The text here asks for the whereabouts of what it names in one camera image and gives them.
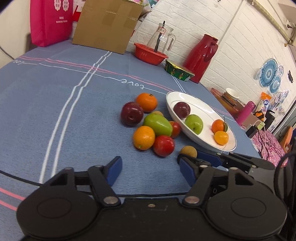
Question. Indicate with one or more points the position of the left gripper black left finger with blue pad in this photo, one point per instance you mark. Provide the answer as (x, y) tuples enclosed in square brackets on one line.
[(102, 179)]

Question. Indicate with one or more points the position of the red plastic basket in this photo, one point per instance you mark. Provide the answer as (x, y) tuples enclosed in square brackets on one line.
[(148, 55)]

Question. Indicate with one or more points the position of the green mango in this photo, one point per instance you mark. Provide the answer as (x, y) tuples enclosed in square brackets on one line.
[(159, 124)]

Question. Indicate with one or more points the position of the small orange front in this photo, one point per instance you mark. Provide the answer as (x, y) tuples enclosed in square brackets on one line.
[(143, 138)]

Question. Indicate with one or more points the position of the dark plum in plate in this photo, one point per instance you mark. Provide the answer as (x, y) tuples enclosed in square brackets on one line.
[(182, 109)]

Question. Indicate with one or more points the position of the blue decorative wall fans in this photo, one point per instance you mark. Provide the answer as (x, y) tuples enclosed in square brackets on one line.
[(269, 77)]

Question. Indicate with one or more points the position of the red tomato front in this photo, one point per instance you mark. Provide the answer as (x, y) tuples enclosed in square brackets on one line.
[(163, 146)]

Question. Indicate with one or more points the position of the red thermos jug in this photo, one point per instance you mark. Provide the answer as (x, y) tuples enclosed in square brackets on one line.
[(200, 57)]

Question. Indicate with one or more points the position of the pink shopping bag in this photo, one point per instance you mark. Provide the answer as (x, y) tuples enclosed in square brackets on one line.
[(50, 21)]

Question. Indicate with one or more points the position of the green instant noodle bowl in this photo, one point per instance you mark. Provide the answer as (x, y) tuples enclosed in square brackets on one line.
[(178, 71)]

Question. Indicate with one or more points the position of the orange brown tray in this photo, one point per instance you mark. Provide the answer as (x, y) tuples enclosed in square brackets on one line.
[(234, 110)]

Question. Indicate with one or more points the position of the black straw in pitcher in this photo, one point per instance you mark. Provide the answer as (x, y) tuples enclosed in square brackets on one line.
[(161, 31)]

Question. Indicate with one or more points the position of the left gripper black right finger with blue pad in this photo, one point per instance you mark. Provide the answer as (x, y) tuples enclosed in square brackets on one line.
[(199, 177)]

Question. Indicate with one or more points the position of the orange snack packet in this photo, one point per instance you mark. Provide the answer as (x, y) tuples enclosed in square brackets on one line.
[(264, 102)]

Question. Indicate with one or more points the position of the blue striped tablecloth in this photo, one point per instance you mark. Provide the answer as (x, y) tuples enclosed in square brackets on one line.
[(60, 107)]

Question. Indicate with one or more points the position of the white oval plate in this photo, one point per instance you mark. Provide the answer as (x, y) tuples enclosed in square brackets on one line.
[(207, 115)]

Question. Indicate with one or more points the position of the green apple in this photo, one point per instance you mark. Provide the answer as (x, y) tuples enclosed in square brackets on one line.
[(195, 123)]

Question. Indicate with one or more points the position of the mandarin with green leaf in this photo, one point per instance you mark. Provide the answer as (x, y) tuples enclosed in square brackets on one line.
[(219, 125)]

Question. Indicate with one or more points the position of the black power adapter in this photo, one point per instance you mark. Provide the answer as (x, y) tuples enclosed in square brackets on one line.
[(251, 131)]

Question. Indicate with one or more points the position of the large orange mandarin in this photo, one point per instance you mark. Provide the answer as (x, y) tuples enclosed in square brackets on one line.
[(147, 101)]

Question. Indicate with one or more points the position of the pink water bottle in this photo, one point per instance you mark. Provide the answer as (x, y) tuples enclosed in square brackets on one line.
[(245, 112)]

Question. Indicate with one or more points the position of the brown cardboard box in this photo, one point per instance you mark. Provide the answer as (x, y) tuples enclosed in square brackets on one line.
[(107, 24)]

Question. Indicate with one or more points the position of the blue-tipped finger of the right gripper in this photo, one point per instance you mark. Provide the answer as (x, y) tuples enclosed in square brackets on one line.
[(214, 160)]

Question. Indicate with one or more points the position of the brown longan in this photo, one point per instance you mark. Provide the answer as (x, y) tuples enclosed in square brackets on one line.
[(158, 112), (190, 151)]

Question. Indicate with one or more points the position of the dark red plum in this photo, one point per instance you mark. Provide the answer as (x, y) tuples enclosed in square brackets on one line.
[(131, 114)]

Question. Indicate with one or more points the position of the glass pitcher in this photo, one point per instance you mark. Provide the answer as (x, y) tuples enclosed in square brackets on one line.
[(167, 42)]

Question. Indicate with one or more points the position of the pink floral cloth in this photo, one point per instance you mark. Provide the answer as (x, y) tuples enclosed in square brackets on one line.
[(269, 148)]

